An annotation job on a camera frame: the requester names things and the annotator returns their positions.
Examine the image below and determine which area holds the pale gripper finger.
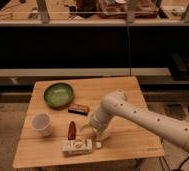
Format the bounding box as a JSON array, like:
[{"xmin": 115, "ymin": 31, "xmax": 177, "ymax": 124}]
[{"xmin": 80, "ymin": 123, "xmax": 91, "ymax": 131}]

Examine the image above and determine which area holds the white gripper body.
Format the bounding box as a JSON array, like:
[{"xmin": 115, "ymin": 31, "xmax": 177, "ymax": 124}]
[{"xmin": 89, "ymin": 114, "xmax": 112, "ymax": 140}]

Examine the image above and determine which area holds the white carton box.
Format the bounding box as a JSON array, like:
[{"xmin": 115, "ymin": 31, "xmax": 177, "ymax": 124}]
[{"xmin": 62, "ymin": 139, "xmax": 92, "ymax": 156}]

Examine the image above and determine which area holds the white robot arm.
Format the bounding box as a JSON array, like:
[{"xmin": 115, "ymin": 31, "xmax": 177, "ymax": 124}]
[{"xmin": 86, "ymin": 90, "xmax": 189, "ymax": 153}]

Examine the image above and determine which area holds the green ceramic bowl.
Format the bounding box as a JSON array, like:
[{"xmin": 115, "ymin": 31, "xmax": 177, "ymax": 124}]
[{"xmin": 43, "ymin": 83, "xmax": 74, "ymax": 108}]

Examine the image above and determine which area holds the brown snack bar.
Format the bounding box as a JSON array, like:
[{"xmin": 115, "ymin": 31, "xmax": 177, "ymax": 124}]
[{"xmin": 68, "ymin": 104, "xmax": 90, "ymax": 116}]

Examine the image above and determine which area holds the small white cube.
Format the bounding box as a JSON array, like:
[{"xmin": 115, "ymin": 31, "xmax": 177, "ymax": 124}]
[{"xmin": 96, "ymin": 142, "xmax": 102, "ymax": 149}]

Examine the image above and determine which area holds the wooden table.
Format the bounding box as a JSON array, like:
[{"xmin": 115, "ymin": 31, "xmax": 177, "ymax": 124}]
[{"xmin": 13, "ymin": 77, "xmax": 164, "ymax": 168}]

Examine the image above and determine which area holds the white plastic cup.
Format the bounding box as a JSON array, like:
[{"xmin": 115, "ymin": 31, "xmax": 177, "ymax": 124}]
[{"xmin": 31, "ymin": 113, "xmax": 52, "ymax": 137}]

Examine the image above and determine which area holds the long wooden bench shelf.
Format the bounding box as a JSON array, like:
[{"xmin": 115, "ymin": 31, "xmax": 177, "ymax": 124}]
[{"xmin": 0, "ymin": 68, "xmax": 172, "ymax": 86}]

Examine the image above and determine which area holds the brown tray on counter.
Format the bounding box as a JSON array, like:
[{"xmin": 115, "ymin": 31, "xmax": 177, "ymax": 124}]
[{"xmin": 97, "ymin": 0, "xmax": 158, "ymax": 18}]

